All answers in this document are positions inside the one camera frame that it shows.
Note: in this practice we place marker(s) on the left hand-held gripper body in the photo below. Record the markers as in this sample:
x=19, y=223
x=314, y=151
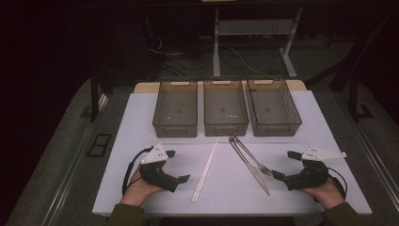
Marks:
x=155, y=174

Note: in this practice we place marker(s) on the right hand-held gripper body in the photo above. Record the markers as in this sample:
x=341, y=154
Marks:
x=309, y=179

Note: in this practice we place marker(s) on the silver fork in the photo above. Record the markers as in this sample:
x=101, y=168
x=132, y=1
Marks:
x=266, y=170

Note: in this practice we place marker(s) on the silver table knife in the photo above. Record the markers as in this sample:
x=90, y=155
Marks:
x=258, y=180

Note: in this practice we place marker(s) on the translucent brown plastic bin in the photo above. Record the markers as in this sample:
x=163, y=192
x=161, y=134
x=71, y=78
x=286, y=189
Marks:
x=226, y=109
x=175, y=109
x=273, y=109

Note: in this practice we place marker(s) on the person's right hand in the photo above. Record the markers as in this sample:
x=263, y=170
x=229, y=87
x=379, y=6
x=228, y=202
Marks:
x=326, y=194

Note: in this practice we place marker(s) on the person's left hand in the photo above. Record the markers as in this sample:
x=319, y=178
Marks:
x=138, y=191

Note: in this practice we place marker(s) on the black metal stand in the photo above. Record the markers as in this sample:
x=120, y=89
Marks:
x=353, y=97
x=94, y=94

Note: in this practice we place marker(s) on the black floor socket frame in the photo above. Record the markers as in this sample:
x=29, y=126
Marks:
x=94, y=150

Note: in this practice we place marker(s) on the white metal desk frame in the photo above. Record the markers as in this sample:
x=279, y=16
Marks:
x=215, y=47

